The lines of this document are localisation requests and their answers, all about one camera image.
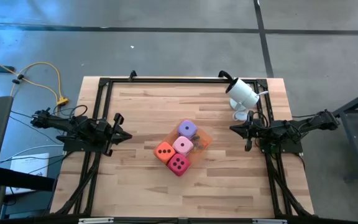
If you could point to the orange foam die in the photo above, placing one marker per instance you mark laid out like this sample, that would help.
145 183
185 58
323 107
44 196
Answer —
164 152

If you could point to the orange plastic tray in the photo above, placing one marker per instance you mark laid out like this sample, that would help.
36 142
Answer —
207 139

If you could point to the pink foam die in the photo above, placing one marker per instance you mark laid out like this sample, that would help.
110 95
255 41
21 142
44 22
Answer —
182 145

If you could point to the white camera on stand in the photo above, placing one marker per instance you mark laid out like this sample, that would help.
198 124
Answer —
242 91

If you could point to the black beam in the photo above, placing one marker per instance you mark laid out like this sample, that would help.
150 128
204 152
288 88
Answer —
23 180

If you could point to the silver bracket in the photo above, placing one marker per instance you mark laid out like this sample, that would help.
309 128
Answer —
95 221
269 221

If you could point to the red foam die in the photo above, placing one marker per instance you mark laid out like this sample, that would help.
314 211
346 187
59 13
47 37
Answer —
179 164

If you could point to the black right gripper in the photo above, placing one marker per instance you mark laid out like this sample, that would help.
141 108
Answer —
253 132

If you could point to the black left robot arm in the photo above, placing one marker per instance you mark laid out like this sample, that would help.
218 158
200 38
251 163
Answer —
61 124

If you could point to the white paper sheet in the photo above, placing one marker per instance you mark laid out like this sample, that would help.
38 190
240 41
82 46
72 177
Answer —
30 165

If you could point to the purple foam die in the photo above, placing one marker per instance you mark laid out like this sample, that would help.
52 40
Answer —
187 129

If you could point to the black cart frame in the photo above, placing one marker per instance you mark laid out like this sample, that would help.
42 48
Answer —
353 109

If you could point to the black aluminium table frame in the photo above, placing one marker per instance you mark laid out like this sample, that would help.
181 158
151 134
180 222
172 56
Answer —
182 80

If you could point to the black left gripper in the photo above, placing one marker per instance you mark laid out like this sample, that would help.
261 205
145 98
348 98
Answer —
109 135

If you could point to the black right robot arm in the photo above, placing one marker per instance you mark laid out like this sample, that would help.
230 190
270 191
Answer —
306 124

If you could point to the black curved clamp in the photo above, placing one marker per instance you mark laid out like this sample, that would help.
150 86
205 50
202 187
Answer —
132 74
225 74

